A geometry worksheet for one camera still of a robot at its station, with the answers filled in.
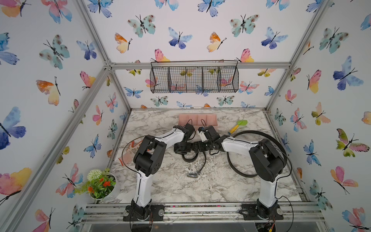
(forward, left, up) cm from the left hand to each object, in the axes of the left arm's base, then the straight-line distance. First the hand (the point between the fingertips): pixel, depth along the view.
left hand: (186, 152), depth 96 cm
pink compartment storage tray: (+28, -10, -1) cm, 30 cm away
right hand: (+2, -8, +5) cm, 9 cm away
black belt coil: (+10, -59, +2) cm, 60 cm away
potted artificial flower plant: (-25, +39, +17) cm, 49 cm away
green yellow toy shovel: (+23, -41, +1) cm, 47 cm away
